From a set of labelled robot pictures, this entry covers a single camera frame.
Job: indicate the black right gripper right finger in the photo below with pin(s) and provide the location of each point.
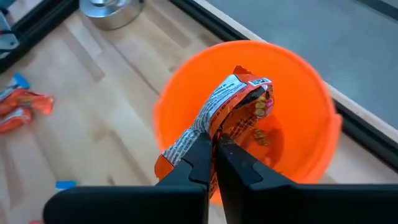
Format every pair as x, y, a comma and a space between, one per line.
236, 174

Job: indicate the blue white Hershey's candy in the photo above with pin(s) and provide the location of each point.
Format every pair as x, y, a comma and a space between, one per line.
65, 185
15, 85

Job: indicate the white shade silver table lamp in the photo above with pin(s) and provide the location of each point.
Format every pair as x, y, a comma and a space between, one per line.
109, 12

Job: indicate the grey metal mounting bracket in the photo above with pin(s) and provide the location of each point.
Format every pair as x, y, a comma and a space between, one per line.
7, 34

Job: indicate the orange pumpkin face bucket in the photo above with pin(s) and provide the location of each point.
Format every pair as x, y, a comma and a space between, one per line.
295, 93

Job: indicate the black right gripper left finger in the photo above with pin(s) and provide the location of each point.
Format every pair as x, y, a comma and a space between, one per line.
199, 165

